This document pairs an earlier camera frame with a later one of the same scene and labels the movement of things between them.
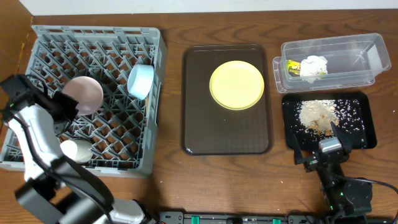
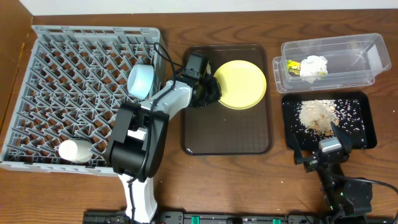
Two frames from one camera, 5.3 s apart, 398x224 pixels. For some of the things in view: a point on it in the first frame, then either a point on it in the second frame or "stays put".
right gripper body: (319, 160) stays put
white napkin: (312, 67) stays put
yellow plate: (236, 85) stays put
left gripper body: (65, 104) -> (211, 92)
